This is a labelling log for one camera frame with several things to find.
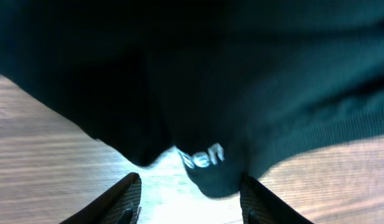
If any black t-shirt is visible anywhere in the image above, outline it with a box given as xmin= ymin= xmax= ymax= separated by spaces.
xmin=0 ymin=0 xmax=384 ymax=198

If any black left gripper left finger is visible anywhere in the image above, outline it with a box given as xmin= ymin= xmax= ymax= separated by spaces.
xmin=60 ymin=172 xmax=142 ymax=224

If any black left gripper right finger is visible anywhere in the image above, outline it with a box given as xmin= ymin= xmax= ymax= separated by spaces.
xmin=240 ymin=174 xmax=313 ymax=224

